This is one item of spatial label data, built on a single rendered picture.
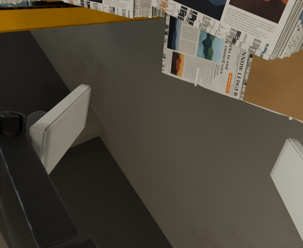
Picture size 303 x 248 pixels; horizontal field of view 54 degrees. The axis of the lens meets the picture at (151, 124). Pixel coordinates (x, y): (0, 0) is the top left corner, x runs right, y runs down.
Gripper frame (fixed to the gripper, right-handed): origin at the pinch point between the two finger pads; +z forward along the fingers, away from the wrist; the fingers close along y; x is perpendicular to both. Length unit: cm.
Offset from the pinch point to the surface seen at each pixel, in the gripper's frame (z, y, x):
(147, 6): 58, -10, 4
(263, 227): 138, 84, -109
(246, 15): 37.2, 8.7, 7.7
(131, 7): 54, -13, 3
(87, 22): 143, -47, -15
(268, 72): 82, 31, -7
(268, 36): 34.6, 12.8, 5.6
